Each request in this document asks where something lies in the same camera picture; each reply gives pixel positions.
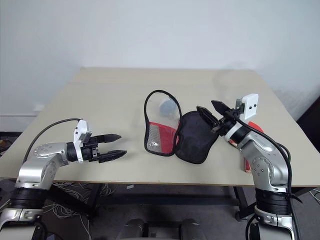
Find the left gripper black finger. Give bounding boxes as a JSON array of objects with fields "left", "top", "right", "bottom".
[
  {"left": 98, "top": 149, "right": 128, "bottom": 165},
  {"left": 96, "top": 133, "right": 123, "bottom": 145}
]

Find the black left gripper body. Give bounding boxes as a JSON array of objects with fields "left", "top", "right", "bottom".
[{"left": 83, "top": 136, "right": 103, "bottom": 163}]

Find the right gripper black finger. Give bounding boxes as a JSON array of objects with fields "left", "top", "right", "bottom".
[
  {"left": 211, "top": 99, "right": 235, "bottom": 119},
  {"left": 196, "top": 105, "right": 221, "bottom": 131}
]

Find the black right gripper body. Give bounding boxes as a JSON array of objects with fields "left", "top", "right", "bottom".
[{"left": 211, "top": 107, "right": 245, "bottom": 138}]

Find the black mesh pouch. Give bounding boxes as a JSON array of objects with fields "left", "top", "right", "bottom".
[{"left": 143, "top": 89, "right": 221, "bottom": 165}]

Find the red object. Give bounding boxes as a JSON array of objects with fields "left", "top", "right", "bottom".
[{"left": 228, "top": 120, "right": 264, "bottom": 175}]

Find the dark grey rounded shape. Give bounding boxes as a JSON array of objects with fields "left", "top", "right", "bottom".
[
  {"left": 117, "top": 218, "right": 149, "bottom": 240},
  {"left": 180, "top": 218, "right": 207, "bottom": 240}
]

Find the dark furniture piece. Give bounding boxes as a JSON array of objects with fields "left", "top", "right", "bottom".
[{"left": 296, "top": 91, "right": 320, "bottom": 131}]

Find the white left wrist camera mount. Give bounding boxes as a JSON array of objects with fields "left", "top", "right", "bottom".
[{"left": 73, "top": 119, "right": 94, "bottom": 165}]

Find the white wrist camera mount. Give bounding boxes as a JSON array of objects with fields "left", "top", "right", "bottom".
[
  {"left": 73, "top": 119, "right": 94, "bottom": 165},
  {"left": 224, "top": 93, "right": 260, "bottom": 145}
]

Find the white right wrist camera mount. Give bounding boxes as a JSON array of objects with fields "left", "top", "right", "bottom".
[{"left": 224, "top": 93, "right": 260, "bottom": 145}]

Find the white cable tangle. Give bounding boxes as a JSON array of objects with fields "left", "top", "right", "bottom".
[{"left": 43, "top": 181, "right": 118, "bottom": 233}]

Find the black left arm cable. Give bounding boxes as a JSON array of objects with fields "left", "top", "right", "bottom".
[{"left": 24, "top": 118, "right": 84, "bottom": 164}]

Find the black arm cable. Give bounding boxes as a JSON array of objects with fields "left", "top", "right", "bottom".
[
  {"left": 232, "top": 113, "right": 304, "bottom": 240},
  {"left": 24, "top": 118, "right": 84, "bottom": 164}
]

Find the black table frame leg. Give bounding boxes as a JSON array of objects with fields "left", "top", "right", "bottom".
[
  {"left": 232, "top": 186, "right": 256, "bottom": 221},
  {"left": 48, "top": 183, "right": 102, "bottom": 221}
]

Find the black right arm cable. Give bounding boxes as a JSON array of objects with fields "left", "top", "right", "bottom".
[{"left": 232, "top": 113, "right": 304, "bottom": 240}]

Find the white wall baseboard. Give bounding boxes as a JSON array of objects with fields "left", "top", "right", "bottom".
[{"left": 0, "top": 104, "right": 46, "bottom": 132}]

